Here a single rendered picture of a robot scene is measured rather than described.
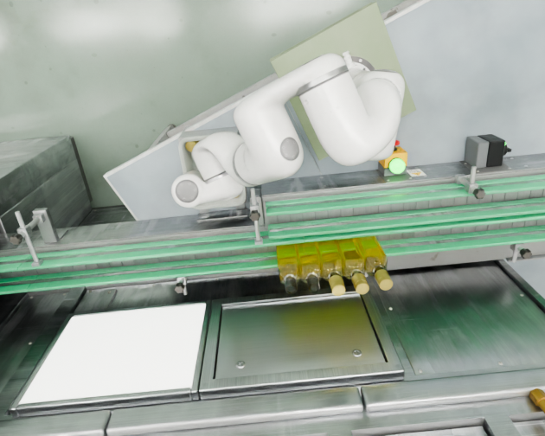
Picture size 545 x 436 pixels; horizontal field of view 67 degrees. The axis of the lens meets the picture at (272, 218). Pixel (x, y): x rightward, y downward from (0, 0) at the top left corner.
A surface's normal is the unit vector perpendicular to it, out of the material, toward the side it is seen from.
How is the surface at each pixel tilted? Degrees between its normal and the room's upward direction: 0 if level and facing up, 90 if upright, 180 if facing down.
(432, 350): 90
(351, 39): 3
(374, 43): 3
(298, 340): 90
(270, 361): 90
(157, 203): 0
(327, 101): 17
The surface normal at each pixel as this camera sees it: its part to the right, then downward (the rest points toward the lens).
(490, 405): -0.09, -0.90
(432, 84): 0.04, 0.43
